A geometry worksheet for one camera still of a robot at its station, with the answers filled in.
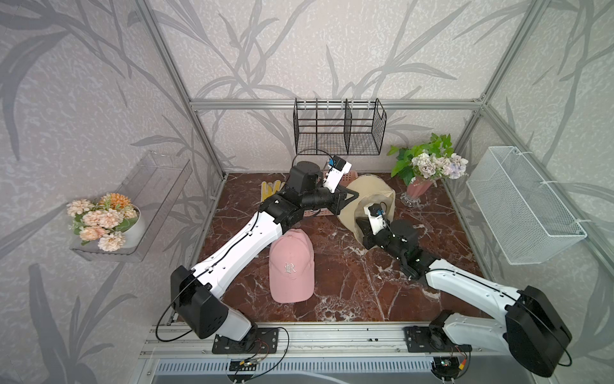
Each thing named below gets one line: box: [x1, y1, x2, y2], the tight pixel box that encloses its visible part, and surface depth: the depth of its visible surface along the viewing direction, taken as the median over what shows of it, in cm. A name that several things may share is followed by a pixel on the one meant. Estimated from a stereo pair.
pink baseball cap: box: [268, 228, 315, 304], surface depth 85 cm
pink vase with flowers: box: [386, 133, 469, 208], surface depth 88 cm
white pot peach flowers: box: [66, 192, 146, 252], surface depth 52 cm
